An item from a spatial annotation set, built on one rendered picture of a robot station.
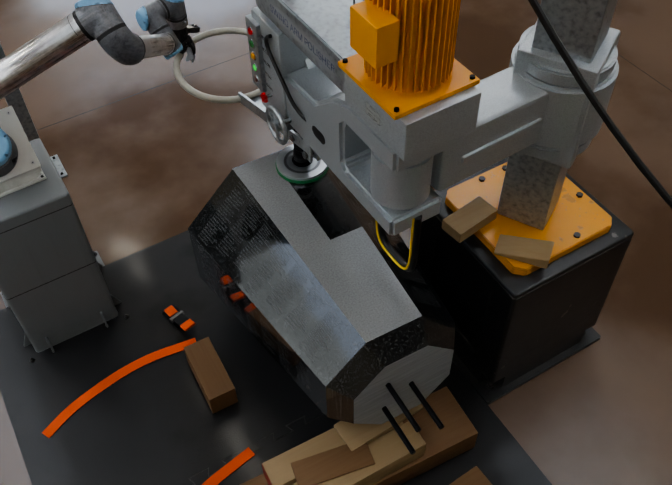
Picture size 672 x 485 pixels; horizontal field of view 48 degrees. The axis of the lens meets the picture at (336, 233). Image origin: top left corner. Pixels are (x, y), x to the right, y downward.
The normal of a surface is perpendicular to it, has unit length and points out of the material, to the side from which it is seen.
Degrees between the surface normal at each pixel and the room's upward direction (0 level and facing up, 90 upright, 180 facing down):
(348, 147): 90
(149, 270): 0
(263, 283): 45
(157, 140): 0
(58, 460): 0
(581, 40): 90
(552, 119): 90
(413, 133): 90
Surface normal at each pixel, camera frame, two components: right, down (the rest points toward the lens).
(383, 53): 0.53, 0.63
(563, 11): -0.49, 0.66
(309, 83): -0.06, -0.70
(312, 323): -0.61, -0.18
